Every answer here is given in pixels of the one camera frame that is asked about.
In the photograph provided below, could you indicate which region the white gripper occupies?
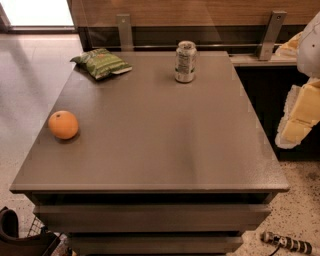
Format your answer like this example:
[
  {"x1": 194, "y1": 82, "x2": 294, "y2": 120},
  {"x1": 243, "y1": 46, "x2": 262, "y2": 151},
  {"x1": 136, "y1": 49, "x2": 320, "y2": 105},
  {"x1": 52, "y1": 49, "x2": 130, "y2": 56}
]
[{"x1": 275, "y1": 12, "x2": 320, "y2": 149}]

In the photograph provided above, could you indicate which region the orange fruit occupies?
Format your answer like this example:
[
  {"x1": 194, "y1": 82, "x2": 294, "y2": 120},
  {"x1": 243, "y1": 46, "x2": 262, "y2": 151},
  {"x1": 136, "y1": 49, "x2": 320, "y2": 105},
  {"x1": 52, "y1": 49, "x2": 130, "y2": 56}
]
[{"x1": 48, "y1": 111, "x2": 79, "y2": 140}]

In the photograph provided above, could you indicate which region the green jalapeno chip bag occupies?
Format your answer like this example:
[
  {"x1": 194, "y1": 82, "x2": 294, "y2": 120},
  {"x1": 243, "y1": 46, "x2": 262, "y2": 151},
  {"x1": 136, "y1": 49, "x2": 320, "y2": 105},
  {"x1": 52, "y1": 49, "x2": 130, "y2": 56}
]
[{"x1": 71, "y1": 48, "x2": 132, "y2": 80}]

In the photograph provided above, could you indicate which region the wooden side counter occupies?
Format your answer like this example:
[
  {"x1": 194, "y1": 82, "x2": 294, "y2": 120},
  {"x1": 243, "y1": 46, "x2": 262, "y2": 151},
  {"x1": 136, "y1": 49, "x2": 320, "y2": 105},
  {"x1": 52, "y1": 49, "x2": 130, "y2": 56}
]
[{"x1": 229, "y1": 54, "x2": 296, "y2": 67}]

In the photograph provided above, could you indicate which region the silver soda can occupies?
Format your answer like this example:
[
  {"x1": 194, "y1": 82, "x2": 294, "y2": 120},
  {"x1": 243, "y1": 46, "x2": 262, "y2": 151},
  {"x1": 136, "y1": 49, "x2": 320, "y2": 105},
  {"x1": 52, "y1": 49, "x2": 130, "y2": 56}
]
[{"x1": 175, "y1": 41, "x2": 197, "y2": 83}]

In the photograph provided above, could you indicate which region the grey drawer cabinet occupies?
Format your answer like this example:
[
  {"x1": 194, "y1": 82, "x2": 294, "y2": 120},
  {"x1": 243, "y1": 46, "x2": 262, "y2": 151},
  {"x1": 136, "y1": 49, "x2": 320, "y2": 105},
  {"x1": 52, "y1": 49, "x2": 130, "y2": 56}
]
[{"x1": 11, "y1": 52, "x2": 289, "y2": 256}]

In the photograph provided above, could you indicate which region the right metal wall bracket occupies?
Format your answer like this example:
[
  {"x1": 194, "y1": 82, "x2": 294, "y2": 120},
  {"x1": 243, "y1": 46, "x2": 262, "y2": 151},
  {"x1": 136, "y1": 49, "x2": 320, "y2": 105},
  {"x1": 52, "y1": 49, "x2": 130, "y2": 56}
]
[{"x1": 257, "y1": 11, "x2": 287, "y2": 60}]

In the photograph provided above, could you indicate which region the metal wall bracket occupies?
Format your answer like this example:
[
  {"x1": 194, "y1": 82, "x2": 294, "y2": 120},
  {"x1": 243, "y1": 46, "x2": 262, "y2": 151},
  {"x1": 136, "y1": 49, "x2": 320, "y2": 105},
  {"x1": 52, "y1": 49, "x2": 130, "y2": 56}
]
[
  {"x1": 257, "y1": 11, "x2": 287, "y2": 60},
  {"x1": 116, "y1": 14, "x2": 134, "y2": 51}
]

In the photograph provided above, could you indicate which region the black white striped handle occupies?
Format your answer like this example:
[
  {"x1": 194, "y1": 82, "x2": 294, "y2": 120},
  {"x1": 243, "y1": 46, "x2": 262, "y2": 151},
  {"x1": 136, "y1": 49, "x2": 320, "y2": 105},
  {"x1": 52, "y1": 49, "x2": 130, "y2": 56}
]
[{"x1": 260, "y1": 231, "x2": 320, "y2": 256}]

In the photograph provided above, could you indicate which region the left metal wall bracket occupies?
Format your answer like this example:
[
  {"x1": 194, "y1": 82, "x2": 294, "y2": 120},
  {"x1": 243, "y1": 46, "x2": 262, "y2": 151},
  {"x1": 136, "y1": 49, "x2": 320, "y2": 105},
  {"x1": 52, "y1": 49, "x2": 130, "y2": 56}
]
[{"x1": 116, "y1": 14, "x2": 134, "y2": 51}]

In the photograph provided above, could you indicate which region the black wire basket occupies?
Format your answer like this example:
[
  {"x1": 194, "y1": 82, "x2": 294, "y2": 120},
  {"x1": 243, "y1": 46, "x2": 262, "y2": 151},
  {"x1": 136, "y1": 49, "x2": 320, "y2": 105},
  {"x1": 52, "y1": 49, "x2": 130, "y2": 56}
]
[{"x1": 0, "y1": 207, "x2": 76, "y2": 256}]

